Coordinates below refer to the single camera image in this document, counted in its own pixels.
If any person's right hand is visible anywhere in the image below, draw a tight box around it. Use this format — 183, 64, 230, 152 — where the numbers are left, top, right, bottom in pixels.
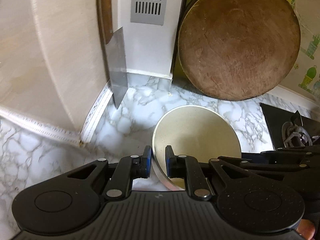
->
296, 219, 316, 240

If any music-note edge trim strip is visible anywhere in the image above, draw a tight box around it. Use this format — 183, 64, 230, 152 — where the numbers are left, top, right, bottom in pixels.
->
1, 81, 113, 147

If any black glass cooktop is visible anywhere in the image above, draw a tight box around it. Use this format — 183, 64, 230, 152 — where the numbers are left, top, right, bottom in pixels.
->
259, 103, 319, 150

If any round wooden cutting board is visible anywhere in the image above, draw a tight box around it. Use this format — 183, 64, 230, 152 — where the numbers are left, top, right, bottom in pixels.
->
177, 0, 301, 101

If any cleaver with wooden handle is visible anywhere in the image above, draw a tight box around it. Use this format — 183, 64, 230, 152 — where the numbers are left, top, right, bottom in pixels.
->
97, 0, 128, 108

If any gas stove burner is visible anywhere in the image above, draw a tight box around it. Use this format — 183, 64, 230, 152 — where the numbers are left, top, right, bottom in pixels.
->
281, 111, 319, 148

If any grey vent grille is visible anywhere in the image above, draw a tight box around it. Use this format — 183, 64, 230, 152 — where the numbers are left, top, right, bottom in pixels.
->
130, 0, 167, 25

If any cream round bowl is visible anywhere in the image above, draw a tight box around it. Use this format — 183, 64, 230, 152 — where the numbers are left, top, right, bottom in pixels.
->
152, 105, 241, 191

